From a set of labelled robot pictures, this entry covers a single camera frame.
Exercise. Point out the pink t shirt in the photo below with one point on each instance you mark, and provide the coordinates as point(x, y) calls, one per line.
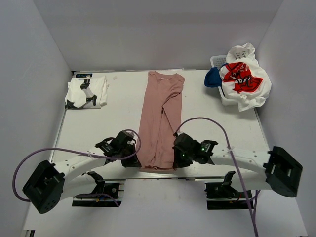
point(160, 117)

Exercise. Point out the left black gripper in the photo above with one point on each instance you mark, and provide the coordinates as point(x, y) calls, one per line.
point(133, 162)

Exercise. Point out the blue t shirt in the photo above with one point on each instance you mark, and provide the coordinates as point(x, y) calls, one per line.
point(212, 78)

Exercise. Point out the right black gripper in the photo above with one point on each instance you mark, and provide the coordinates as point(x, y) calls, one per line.
point(178, 163)

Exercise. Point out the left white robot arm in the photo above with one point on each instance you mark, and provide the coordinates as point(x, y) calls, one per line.
point(75, 177)

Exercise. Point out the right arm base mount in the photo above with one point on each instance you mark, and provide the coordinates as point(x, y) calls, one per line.
point(219, 197)

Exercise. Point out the white text t shirt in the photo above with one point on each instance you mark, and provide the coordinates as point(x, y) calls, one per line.
point(240, 52)

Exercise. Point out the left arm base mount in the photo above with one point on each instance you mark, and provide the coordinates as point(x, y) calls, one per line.
point(108, 193)

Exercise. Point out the white red print t shirt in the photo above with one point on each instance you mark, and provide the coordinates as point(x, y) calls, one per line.
point(246, 83)

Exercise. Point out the folded white t shirt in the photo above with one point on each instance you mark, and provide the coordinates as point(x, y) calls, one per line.
point(86, 93)

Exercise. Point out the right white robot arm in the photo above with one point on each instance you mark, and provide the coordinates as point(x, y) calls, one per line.
point(275, 170)

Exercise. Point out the white plastic basket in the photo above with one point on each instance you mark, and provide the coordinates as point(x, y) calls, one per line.
point(218, 61)

